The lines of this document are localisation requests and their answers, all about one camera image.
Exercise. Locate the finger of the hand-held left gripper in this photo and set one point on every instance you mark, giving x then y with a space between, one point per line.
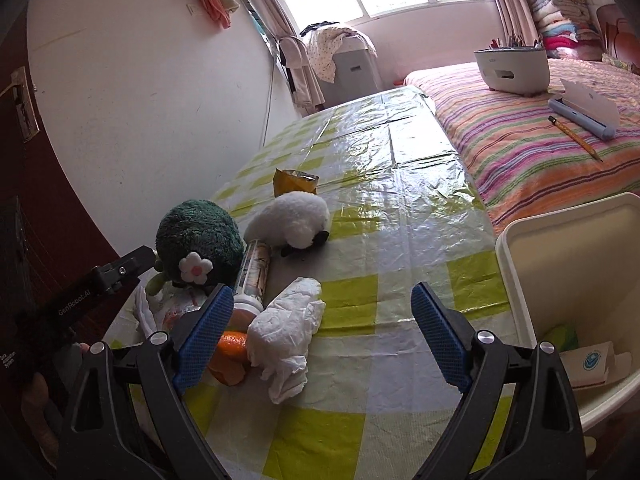
125 262

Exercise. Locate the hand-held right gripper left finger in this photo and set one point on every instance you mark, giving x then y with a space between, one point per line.
205 330

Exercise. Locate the white printed bottle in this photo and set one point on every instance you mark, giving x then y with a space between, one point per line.
252 275

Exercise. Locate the black garment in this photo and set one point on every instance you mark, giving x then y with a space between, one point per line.
317 27

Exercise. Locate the striped bed sheet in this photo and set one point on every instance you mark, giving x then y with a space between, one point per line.
500 135

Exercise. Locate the brass door lock plate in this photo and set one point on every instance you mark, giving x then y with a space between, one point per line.
25 110

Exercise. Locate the white paper carton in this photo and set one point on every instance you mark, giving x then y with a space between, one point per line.
595 362

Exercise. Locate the person's left hand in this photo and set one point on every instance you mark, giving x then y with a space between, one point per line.
40 410

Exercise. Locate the floral cushion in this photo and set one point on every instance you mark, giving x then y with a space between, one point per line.
617 61

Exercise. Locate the white wall socket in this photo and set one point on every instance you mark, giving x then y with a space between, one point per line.
192 9

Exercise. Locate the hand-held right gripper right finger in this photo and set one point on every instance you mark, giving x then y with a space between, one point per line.
440 335

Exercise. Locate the beige curtain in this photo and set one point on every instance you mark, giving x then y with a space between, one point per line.
505 0
305 75

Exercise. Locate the white plastic bag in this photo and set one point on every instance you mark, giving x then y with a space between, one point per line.
285 325

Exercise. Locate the yellow snack bag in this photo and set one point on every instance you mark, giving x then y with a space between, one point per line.
292 180

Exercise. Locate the orange peel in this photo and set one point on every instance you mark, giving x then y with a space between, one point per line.
232 345

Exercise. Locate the green plush toy with flower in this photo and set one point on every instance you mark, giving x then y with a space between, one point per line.
200 235

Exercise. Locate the blue pencil case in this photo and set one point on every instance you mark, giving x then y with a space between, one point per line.
585 115

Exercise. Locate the clear plastic bag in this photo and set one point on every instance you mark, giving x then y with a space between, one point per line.
165 317

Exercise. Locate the orange hanging cloth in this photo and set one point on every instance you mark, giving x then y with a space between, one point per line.
215 5

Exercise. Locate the white plastic basket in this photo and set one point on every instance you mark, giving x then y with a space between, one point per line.
510 70

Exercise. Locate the yellow pencil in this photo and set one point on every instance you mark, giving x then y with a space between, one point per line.
575 137

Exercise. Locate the brown door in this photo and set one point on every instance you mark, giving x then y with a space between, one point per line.
50 185

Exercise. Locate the white plush sheep toy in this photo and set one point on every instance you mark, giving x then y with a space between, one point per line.
295 215

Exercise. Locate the brown wooden headboard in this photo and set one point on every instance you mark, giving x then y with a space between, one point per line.
617 30

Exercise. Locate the cream plastic bin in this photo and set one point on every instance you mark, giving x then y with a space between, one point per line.
575 260

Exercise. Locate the stack of folded quilts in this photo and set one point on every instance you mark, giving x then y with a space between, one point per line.
560 5

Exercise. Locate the bunch of pens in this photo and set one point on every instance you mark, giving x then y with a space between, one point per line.
512 40

